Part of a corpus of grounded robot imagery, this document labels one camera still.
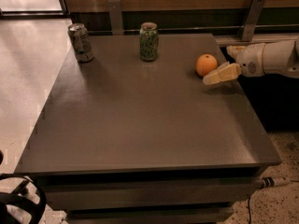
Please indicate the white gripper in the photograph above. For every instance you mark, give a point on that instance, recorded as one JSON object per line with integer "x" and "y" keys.
{"x": 250, "y": 61}

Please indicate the silver soda can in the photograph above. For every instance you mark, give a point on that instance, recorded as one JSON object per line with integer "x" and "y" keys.
{"x": 80, "y": 41}

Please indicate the orange fruit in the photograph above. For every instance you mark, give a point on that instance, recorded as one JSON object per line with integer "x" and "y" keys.
{"x": 205, "y": 64}

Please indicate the grey drawer cabinet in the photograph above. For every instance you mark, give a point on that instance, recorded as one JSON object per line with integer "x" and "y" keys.
{"x": 121, "y": 141}

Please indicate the green soda can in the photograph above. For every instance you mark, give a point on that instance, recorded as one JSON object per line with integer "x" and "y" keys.
{"x": 148, "y": 40}

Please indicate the left metal wall bracket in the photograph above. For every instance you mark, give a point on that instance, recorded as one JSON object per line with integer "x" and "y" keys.
{"x": 115, "y": 15}

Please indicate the metal wall bracket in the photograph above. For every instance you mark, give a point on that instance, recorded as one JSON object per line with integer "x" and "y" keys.
{"x": 115, "y": 15}
{"x": 247, "y": 29}

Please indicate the black and white cable plug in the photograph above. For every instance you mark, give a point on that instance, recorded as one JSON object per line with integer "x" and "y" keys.
{"x": 271, "y": 182}

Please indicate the black chair base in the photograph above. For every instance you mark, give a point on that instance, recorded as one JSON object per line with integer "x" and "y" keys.
{"x": 15, "y": 198}

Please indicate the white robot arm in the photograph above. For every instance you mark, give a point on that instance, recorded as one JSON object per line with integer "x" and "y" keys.
{"x": 281, "y": 58}

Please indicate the right metal wall bracket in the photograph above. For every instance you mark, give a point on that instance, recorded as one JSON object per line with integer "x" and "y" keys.
{"x": 247, "y": 29}

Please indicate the metal rail on wall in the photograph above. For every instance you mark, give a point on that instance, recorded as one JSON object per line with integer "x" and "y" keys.
{"x": 233, "y": 30}

